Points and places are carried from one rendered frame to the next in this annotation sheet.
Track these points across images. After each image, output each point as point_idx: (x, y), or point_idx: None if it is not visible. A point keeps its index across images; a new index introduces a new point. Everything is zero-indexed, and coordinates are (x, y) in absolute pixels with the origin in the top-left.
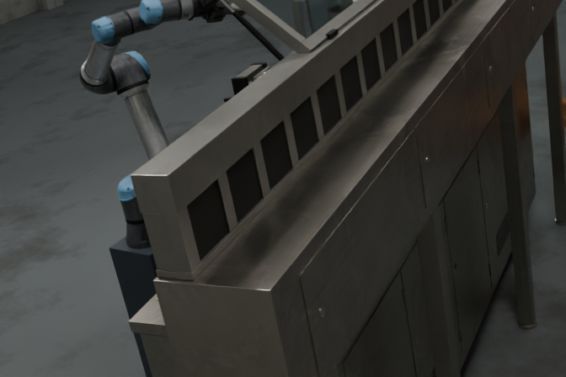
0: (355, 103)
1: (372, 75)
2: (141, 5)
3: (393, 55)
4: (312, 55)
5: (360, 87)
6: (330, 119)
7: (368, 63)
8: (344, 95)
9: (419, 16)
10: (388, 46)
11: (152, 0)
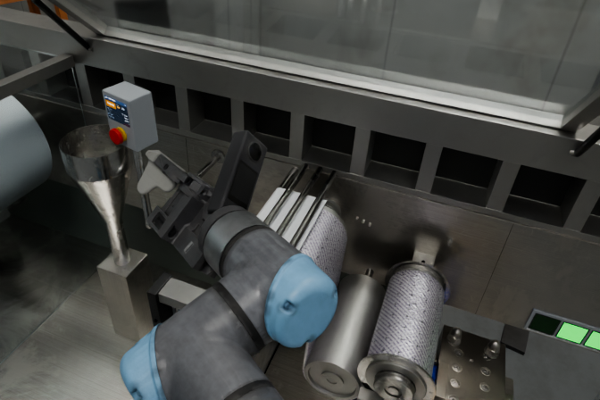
0: (455, 180)
1: (395, 155)
2: (301, 307)
3: (321, 138)
4: (587, 124)
5: (437, 165)
6: (535, 192)
7: (405, 143)
8: (489, 170)
9: (225, 102)
10: (335, 129)
11: (311, 266)
